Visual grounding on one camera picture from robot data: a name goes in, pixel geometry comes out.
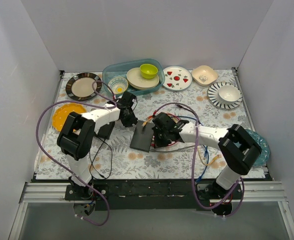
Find yellow ethernet cable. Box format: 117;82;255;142
196;146;222;167
141;117;155;131

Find red ethernet cable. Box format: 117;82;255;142
146;112;185;148

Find black network switch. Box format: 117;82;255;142
129;120;155;153

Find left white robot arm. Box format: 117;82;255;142
57;91;138;200

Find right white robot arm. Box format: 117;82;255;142
152;112;262;199

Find floral table mat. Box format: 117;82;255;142
35;82;252;180

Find blue patterned small bowl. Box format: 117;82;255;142
108;76;129;95

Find beige plate stack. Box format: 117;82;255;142
126;67;160;89

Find black power adapter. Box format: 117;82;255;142
96;121;115;140

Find teal plastic basin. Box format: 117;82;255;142
102;58;165;96

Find lime green bowl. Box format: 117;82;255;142
140;63;158;80

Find white plate red shapes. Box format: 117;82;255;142
163;66;193;92

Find brown rimmed plate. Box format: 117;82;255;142
65;72;102;102

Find blue striped plate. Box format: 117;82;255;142
207;81;243;110

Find beige square panda bowl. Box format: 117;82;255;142
191;65;219;87

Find yellow dotted plate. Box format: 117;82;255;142
52;103;86;132

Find white bowl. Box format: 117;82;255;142
218;85;241;104

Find teal scalloped plate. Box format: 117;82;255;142
246;129;271;167

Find grey ethernet cable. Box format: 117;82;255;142
149;146;195;155

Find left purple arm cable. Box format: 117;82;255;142
36;80;119;226

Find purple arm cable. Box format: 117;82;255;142
36;80;119;226
151;102;243;218

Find black power cable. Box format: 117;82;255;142
88;103;200;180

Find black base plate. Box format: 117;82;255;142
64;178;244;211

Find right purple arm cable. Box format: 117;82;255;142
151;102;243;218

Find aluminium frame rail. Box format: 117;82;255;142
9;181;294;240

